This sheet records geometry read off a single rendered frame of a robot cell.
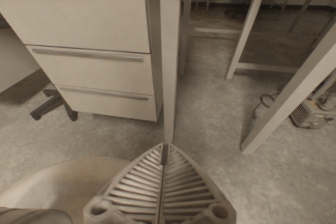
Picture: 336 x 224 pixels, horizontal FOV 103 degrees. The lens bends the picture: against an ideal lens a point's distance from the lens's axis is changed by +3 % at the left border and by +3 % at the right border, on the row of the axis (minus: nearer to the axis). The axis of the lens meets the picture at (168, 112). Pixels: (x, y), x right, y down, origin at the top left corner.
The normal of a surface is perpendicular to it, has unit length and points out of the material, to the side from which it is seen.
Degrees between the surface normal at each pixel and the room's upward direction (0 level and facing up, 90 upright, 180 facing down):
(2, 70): 90
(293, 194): 0
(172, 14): 90
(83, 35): 90
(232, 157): 0
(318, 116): 88
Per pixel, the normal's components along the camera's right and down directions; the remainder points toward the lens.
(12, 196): -0.03, -0.71
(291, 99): -0.17, 0.72
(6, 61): 0.99, 0.12
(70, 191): -0.03, 0.43
